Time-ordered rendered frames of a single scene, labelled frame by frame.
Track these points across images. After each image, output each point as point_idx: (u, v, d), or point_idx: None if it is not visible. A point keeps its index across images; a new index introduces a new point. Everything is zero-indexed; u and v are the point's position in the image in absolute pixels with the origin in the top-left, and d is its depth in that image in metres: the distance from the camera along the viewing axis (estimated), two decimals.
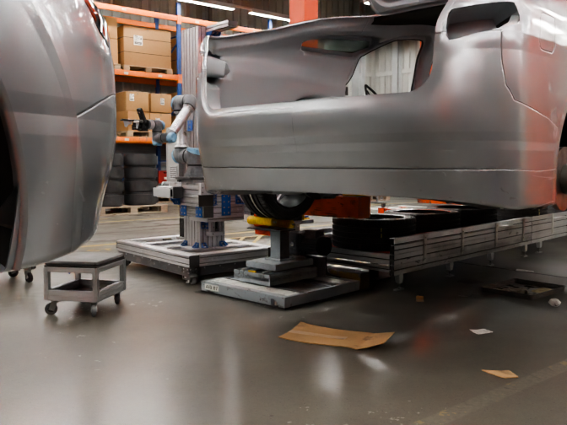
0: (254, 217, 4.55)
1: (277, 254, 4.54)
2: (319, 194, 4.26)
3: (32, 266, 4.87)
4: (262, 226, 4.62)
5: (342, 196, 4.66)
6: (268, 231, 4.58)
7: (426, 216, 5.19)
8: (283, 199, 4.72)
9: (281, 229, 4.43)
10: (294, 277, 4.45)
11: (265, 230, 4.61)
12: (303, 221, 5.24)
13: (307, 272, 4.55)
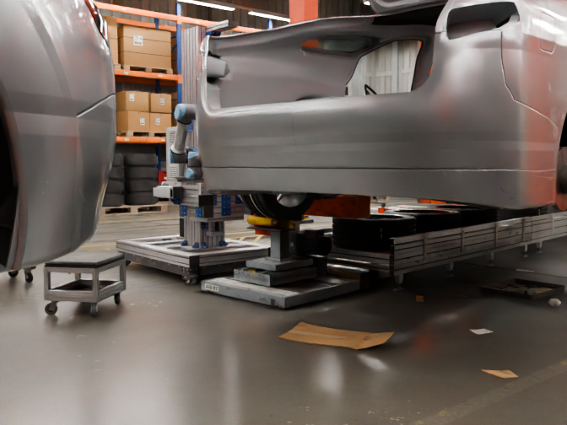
0: (254, 217, 4.55)
1: (277, 254, 4.54)
2: (319, 194, 4.26)
3: (32, 266, 4.87)
4: (262, 226, 4.62)
5: (342, 196, 4.66)
6: (268, 231, 4.58)
7: (426, 216, 5.19)
8: (283, 199, 4.72)
9: (281, 229, 4.43)
10: (294, 277, 4.45)
11: (265, 230, 4.61)
12: (303, 221, 5.24)
13: (307, 272, 4.55)
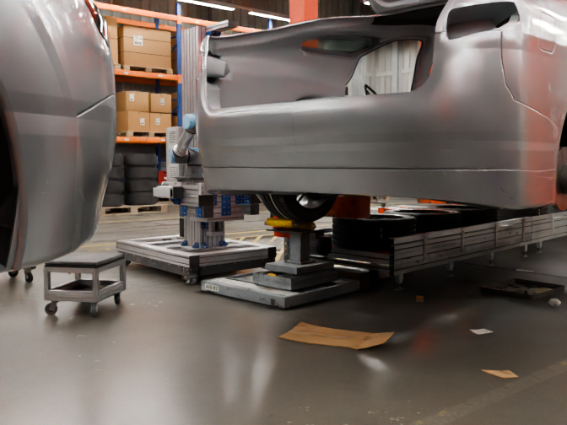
0: (273, 219, 4.41)
1: (297, 256, 4.40)
2: (319, 194, 4.26)
3: (32, 266, 4.87)
4: (282, 228, 4.49)
5: (342, 196, 4.66)
6: (288, 233, 4.45)
7: (426, 216, 5.19)
8: (302, 200, 4.58)
9: None
10: (315, 280, 4.31)
11: (284, 232, 4.47)
12: None
13: (328, 276, 4.41)
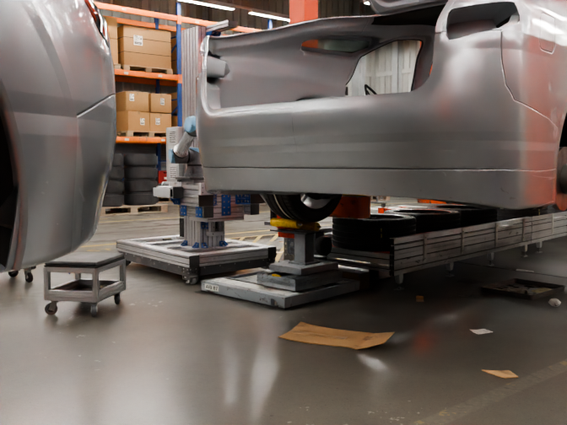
0: (278, 219, 4.39)
1: (301, 257, 4.37)
2: (319, 194, 4.26)
3: (32, 266, 4.87)
4: (286, 228, 4.46)
5: (342, 196, 4.66)
6: (292, 234, 4.42)
7: (426, 216, 5.19)
8: (306, 201, 4.55)
9: (306, 232, 4.27)
10: (320, 281, 4.29)
11: (288, 233, 4.44)
12: None
13: (332, 277, 4.38)
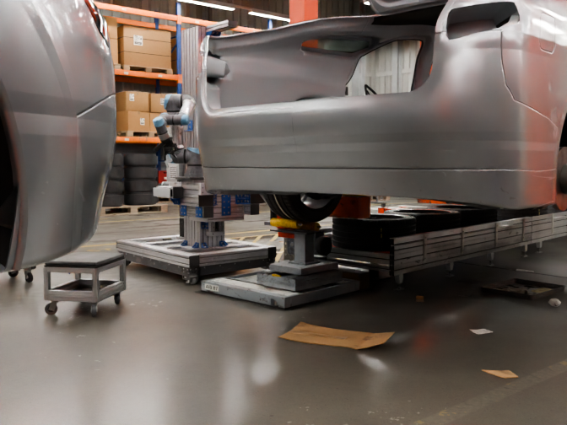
0: (278, 219, 4.39)
1: (301, 257, 4.37)
2: (319, 194, 4.26)
3: (32, 266, 4.87)
4: (286, 228, 4.46)
5: (342, 196, 4.66)
6: (292, 234, 4.42)
7: (426, 216, 5.19)
8: (306, 201, 4.55)
9: (306, 232, 4.27)
10: (320, 281, 4.29)
11: (288, 233, 4.44)
12: None
13: (332, 277, 4.38)
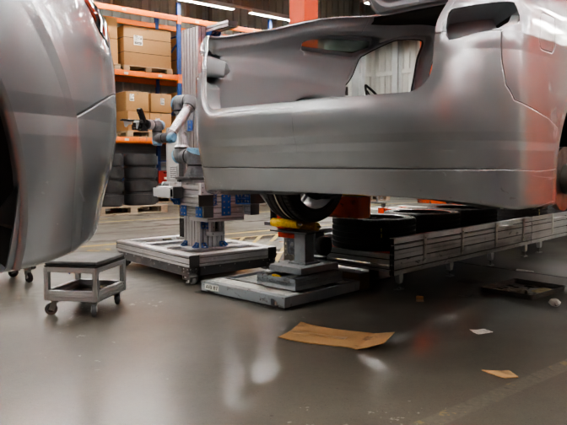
0: (278, 219, 4.39)
1: (301, 257, 4.37)
2: (319, 194, 4.26)
3: (32, 266, 4.87)
4: (286, 228, 4.46)
5: (342, 196, 4.66)
6: (292, 234, 4.42)
7: (426, 216, 5.19)
8: (306, 201, 4.55)
9: (306, 232, 4.27)
10: (320, 281, 4.29)
11: (288, 233, 4.44)
12: None
13: (332, 277, 4.38)
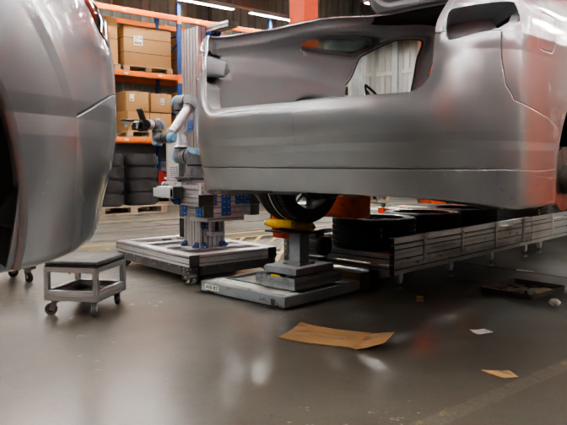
0: (272, 219, 4.36)
1: (296, 257, 4.35)
2: (319, 194, 4.26)
3: (32, 266, 4.87)
4: (281, 228, 4.44)
5: (342, 196, 4.66)
6: (287, 234, 4.40)
7: (426, 216, 5.19)
8: (301, 201, 4.53)
9: None
10: (319, 281, 4.29)
11: (283, 233, 4.42)
12: None
13: (332, 277, 4.39)
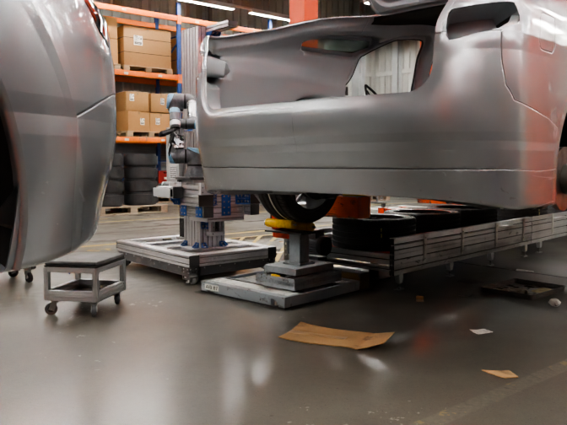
0: (272, 219, 4.36)
1: (296, 257, 4.35)
2: (319, 194, 4.26)
3: (32, 266, 4.87)
4: (281, 228, 4.44)
5: (342, 196, 4.66)
6: (287, 234, 4.40)
7: (426, 216, 5.19)
8: (301, 201, 4.53)
9: None
10: (319, 281, 4.29)
11: (283, 233, 4.42)
12: None
13: (332, 277, 4.39)
